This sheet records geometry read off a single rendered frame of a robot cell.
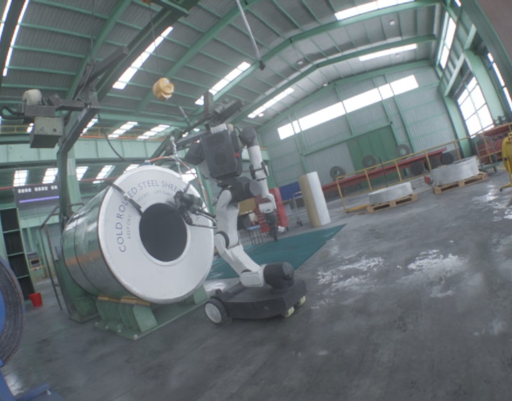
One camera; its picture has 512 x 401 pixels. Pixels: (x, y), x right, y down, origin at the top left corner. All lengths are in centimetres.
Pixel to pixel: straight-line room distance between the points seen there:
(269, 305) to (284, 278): 20
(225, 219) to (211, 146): 54
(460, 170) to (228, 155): 537
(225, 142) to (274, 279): 96
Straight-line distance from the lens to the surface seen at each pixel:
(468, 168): 646
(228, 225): 194
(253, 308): 179
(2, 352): 155
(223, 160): 179
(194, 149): 198
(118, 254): 203
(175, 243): 255
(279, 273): 175
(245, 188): 177
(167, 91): 267
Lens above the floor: 72
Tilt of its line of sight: 3 degrees up
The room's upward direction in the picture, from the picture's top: 16 degrees counter-clockwise
